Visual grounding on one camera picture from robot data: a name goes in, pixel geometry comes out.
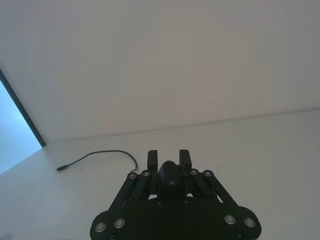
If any dark grey post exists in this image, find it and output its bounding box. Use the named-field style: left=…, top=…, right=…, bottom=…
left=0, top=67, right=48, bottom=149

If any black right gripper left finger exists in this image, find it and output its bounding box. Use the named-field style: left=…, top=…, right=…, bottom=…
left=107, top=149, right=161, bottom=214

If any thin black cable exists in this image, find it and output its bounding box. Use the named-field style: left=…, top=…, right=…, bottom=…
left=55, top=149, right=139, bottom=174

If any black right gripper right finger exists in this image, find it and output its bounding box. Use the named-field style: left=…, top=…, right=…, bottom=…
left=178, top=149, right=241, bottom=213

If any black rounded plug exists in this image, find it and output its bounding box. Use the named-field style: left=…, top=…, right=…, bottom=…
left=157, top=160, right=187, bottom=201

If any white table cloth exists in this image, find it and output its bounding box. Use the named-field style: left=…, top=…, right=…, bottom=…
left=0, top=107, right=320, bottom=240

